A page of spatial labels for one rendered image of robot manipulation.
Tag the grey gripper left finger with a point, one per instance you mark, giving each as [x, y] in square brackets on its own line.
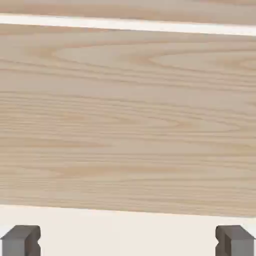
[18, 242]

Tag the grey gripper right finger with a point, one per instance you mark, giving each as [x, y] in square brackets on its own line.
[238, 243]

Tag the light wood cabinet door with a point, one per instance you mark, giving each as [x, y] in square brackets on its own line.
[128, 120]
[128, 10]

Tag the light wood cabinet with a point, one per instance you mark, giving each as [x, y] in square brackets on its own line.
[128, 25]

